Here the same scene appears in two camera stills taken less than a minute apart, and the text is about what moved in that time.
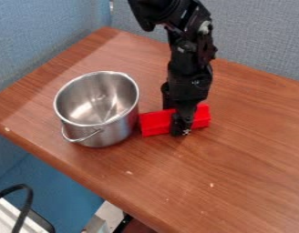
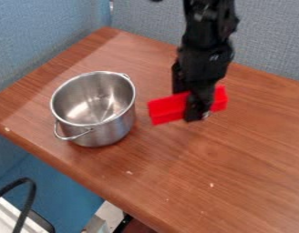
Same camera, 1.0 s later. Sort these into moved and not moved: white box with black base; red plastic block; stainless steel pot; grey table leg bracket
Moved: red plastic block
Not moved: grey table leg bracket; white box with black base; stainless steel pot
